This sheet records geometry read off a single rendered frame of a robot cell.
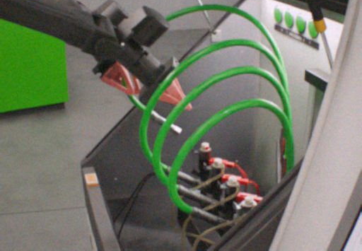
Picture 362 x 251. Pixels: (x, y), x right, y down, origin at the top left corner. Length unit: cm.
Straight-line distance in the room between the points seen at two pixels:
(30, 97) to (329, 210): 388
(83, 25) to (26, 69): 344
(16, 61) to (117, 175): 298
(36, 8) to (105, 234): 53
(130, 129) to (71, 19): 55
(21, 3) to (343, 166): 59
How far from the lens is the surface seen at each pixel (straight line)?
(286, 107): 89
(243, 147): 147
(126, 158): 136
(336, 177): 64
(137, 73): 94
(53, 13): 84
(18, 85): 432
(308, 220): 69
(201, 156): 104
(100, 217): 112
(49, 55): 428
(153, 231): 127
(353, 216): 61
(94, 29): 87
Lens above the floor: 158
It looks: 21 degrees down
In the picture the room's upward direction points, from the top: straight up
